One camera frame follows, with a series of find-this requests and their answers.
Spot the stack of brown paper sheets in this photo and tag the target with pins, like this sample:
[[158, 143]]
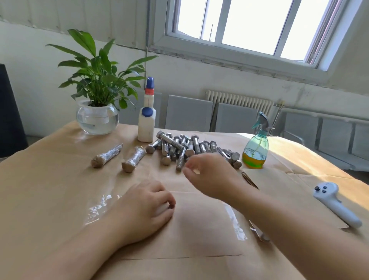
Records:
[[282, 173]]

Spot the black trash bin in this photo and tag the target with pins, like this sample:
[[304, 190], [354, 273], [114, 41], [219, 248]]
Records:
[[11, 115]]

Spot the clear film sheet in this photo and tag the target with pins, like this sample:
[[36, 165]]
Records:
[[236, 222]]

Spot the pile of steel bolts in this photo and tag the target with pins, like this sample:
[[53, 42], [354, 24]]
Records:
[[173, 147]]

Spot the white radiator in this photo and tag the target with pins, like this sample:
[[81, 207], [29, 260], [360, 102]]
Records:
[[239, 99]]

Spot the person's right hand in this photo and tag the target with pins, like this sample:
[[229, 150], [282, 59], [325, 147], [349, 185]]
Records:
[[216, 176]]

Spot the white handheld controller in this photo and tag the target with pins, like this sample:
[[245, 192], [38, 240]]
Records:
[[334, 202]]

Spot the large brown paper table cover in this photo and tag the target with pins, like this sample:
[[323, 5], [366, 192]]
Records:
[[46, 190]]

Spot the grey chair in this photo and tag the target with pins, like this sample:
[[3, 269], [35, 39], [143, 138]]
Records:
[[346, 144], [236, 119], [303, 130], [158, 109], [189, 114]]

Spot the white framed window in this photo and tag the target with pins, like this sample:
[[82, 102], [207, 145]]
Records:
[[259, 29]]

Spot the green leafy plant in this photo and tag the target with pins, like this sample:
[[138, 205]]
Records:
[[98, 69]]

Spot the green spray bottle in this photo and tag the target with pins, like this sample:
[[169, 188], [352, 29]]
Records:
[[255, 151]]

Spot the person's left hand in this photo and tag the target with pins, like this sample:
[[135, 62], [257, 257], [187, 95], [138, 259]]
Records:
[[141, 213]]

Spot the person's right forearm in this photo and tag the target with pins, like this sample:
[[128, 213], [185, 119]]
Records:
[[305, 236]]

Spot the person's left forearm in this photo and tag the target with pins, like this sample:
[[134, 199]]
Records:
[[63, 259]]

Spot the white vertical blind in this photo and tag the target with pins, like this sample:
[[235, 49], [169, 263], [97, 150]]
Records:
[[69, 20]]

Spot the white cling film roll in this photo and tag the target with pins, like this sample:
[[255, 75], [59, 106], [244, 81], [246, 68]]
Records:
[[259, 231]]

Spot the white glue bottle blue cap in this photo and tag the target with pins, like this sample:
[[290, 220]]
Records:
[[146, 122]]

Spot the round glass vase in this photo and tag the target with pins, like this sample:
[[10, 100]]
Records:
[[97, 120]]

